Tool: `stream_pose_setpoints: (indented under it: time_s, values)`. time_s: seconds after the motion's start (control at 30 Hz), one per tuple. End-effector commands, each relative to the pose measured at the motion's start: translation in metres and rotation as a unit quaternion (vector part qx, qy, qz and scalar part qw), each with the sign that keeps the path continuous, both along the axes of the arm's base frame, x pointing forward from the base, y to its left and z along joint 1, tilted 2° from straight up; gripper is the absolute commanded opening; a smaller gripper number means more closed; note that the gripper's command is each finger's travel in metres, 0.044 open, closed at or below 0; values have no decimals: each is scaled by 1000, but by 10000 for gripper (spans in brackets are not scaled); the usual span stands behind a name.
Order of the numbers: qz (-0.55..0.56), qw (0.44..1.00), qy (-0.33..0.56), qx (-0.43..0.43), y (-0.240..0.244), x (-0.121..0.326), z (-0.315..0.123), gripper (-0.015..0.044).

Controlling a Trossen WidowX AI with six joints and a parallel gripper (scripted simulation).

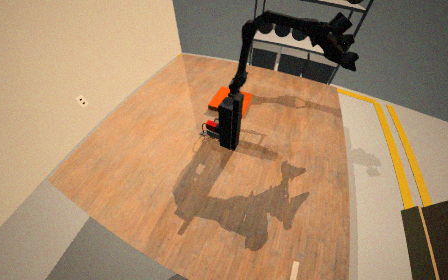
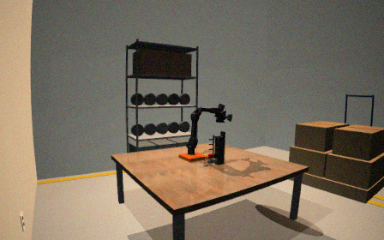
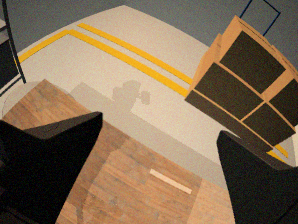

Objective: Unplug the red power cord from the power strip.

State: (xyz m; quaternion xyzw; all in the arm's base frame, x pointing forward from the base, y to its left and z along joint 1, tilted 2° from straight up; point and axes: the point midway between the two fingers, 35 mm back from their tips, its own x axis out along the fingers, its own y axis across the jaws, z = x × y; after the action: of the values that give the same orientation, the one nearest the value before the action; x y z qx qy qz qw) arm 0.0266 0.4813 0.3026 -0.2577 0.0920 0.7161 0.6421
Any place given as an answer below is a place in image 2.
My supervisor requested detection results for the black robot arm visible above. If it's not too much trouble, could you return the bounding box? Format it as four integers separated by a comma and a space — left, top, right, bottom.
186, 104, 226, 155

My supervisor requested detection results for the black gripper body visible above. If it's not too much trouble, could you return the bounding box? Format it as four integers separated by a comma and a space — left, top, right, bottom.
216, 113, 232, 123

